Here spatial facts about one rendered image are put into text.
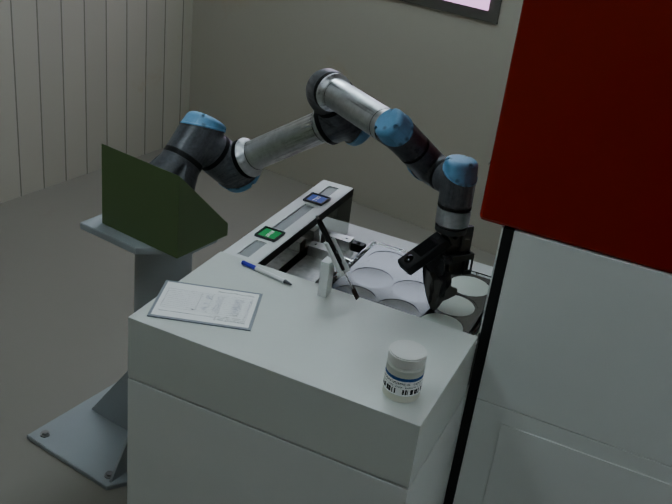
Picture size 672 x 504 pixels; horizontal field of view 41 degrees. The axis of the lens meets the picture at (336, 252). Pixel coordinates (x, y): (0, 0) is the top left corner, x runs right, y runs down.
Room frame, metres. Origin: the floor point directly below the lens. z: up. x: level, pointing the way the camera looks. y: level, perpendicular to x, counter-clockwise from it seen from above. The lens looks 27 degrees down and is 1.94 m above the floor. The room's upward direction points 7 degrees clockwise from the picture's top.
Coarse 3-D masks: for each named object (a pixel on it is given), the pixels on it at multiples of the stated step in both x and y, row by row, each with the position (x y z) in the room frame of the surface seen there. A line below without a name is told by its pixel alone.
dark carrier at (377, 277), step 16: (368, 256) 2.02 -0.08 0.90; (384, 256) 2.03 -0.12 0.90; (400, 256) 2.05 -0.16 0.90; (352, 272) 1.93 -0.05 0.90; (368, 272) 1.94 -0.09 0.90; (384, 272) 1.95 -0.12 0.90; (400, 272) 1.96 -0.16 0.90; (416, 272) 1.97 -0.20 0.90; (336, 288) 1.84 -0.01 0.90; (368, 288) 1.86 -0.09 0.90; (384, 288) 1.87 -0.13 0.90; (400, 288) 1.88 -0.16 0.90; (416, 288) 1.89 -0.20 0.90; (384, 304) 1.79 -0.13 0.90; (400, 304) 1.80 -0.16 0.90; (416, 304) 1.81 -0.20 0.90; (480, 304) 1.85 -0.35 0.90; (464, 320) 1.76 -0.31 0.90
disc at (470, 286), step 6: (462, 276) 1.98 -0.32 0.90; (468, 276) 1.98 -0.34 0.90; (456, 282) 1.94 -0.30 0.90; (462, 282) 1.95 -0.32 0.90; (468, 282) 1.95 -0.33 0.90; (474, 282) 1.95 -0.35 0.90; (480, 282) 1.96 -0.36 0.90; (462, 288) 1.92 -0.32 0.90; (468, 288) 1.92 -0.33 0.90; (474, 288) 1.92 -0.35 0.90; (480, 288) 1.93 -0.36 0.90; (486, 288) 1.93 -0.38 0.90; (468, 294) 1.89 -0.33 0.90; (474, 294) 1.89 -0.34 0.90; (480, 294) 1.90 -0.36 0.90; (486, 294) 1.90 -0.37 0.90
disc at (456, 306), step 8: (456, 296) 1.87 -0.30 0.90; (440, 304) 1.82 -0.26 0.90; (448, 304) 1.83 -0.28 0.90; (456, 304) 1.83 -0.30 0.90; (464, 304) 1.84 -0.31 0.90; (472, 304) 1.84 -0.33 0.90; (448, 312) 1.79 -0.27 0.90; (456, 312) 1.80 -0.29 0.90; (464, 312) 1.80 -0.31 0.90; (472, 312) 1.81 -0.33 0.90
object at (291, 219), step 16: (320, 192) 2.25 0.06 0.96; (336, 192) 2.26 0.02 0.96; (288, 208) 2.12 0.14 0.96; (304, 208) 2.14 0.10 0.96; (320, 208) 2.14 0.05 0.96; (272, 224) 2.01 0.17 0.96; (288, 224) 2.03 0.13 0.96; (304, 224) 2.04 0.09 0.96; (240, 240) 1.90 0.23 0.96; (256, 240) 1.92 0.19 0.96; (240, 256) 1.82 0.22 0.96; (256, 256) 1.83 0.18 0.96
